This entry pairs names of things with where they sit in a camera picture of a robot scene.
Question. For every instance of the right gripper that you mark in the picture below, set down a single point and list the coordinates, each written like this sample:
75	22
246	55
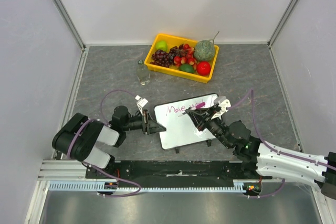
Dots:
207	119

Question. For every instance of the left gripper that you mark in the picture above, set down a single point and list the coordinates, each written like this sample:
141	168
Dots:
149	125

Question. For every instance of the white marker pen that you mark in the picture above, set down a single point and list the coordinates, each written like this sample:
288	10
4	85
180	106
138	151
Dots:
185	112

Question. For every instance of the magenta marker cap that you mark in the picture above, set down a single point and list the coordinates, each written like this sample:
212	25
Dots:
200	105

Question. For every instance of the small whiteboard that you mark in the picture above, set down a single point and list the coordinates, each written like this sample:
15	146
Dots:
180	130

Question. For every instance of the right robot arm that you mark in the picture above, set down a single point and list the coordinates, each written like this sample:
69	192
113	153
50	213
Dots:
263	158

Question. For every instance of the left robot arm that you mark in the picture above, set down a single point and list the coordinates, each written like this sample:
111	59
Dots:
78	137

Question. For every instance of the red apple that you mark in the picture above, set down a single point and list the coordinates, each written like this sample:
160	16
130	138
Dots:
203	68

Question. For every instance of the green avocado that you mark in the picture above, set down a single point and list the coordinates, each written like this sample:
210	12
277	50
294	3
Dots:
187	68

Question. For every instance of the clear glass bottle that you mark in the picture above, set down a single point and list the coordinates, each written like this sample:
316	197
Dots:
143	73

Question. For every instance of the yellow plastic bin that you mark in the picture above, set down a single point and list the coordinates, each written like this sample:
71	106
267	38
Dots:
173	41

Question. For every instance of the red cherry bunch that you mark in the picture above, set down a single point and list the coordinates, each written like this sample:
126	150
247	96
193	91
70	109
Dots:
183	54

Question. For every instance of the green netted melon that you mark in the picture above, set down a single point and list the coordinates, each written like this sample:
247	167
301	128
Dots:
204	50

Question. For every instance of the purple grape bunch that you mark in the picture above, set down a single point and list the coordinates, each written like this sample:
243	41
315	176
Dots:
165	59

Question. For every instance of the green apple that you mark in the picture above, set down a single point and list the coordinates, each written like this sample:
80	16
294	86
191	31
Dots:
161	45

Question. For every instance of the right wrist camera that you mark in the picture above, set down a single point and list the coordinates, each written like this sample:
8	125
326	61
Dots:
221	105

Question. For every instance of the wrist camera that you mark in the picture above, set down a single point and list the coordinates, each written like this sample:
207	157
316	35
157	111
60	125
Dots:
221	105
141	103

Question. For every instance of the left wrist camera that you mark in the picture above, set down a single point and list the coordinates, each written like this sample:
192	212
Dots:
141	103

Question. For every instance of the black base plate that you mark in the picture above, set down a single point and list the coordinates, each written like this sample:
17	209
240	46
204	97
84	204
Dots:
181	173

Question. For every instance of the white cable duct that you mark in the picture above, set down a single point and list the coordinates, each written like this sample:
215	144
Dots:
112	187

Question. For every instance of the right aluminium frame post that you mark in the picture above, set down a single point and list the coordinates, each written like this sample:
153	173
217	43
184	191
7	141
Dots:
282	22

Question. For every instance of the aluminium frame post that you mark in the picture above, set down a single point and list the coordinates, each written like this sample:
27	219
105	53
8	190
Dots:
282	22
69	23

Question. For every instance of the left aluminium frame post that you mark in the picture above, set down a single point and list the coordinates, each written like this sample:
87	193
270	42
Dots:
69	23

